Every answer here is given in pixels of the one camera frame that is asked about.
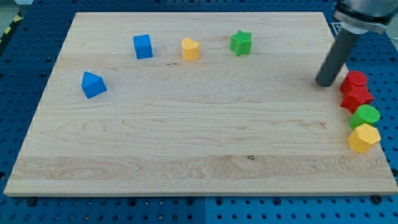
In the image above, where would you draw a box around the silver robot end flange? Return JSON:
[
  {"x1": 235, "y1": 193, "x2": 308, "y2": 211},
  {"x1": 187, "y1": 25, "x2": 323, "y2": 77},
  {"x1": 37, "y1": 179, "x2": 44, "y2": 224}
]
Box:
[{"x1": 333, "y1": 0, "x2": 397, "y2": 34}]

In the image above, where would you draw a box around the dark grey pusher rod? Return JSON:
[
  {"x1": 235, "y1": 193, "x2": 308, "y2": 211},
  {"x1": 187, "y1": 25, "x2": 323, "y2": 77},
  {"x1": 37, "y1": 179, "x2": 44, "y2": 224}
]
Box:
[{"x1": 315, "y1": 29, "x2": 361, "y2": 87}]

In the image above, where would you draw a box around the red cylinder block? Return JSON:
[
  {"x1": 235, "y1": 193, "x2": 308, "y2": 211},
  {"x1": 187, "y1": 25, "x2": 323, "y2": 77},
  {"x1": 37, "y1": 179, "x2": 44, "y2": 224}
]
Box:
[{"x1": 340, "y1": 70, "x2": 368, "y2": 95}]

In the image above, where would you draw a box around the red star block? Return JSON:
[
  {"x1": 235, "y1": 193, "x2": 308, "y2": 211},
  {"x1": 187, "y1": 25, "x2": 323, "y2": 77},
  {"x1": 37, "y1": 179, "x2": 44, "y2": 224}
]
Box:
[{"x1": 340, "y1": 86, "x2": 374, "y2": 114}]

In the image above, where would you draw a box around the green cylinder block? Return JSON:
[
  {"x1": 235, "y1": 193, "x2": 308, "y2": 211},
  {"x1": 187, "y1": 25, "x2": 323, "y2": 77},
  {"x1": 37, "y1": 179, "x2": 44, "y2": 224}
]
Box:
[{"x1": 349, "y1": 105, "x2": 381, "y2": 129}]

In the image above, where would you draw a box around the yellow hexagon block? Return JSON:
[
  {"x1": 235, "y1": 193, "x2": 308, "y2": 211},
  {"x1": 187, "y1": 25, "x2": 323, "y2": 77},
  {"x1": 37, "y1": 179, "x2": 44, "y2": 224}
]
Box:
[{"x1": 348, "y1": 123, "x2": 381, "y2": 154}]

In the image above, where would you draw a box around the green star block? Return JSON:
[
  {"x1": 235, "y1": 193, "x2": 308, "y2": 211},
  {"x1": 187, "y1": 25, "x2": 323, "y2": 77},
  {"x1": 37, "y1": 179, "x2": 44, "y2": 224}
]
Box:
[{"x1": 229, "y1": 30, "x2": 252, "y2": 56}]

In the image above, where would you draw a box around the yellow heart block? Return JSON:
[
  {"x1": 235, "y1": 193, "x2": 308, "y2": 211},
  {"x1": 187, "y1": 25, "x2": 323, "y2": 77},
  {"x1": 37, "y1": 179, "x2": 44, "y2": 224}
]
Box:
[{"x1": 181, "y1": 37, "x2": 200, "y2": 61}]

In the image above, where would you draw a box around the blue cube block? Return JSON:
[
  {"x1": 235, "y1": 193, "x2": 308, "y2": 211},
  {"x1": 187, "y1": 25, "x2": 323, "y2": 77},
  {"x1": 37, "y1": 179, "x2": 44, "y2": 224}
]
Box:
[{"x1": 133, "y1": 34, "x2": 153, "y2": 59}]

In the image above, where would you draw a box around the wooden board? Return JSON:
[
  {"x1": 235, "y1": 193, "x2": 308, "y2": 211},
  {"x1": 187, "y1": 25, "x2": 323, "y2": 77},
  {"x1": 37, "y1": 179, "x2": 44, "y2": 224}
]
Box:
[{"x1": 4, "y1": 12, "x2": 397, "y2": 197}]

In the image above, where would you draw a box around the blue triangle block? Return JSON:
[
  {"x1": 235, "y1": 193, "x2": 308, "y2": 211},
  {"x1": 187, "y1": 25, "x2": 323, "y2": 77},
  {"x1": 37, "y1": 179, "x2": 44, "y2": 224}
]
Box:
[{"x1": 81, "y1": 72, "x2": 107, "y2": 99}]

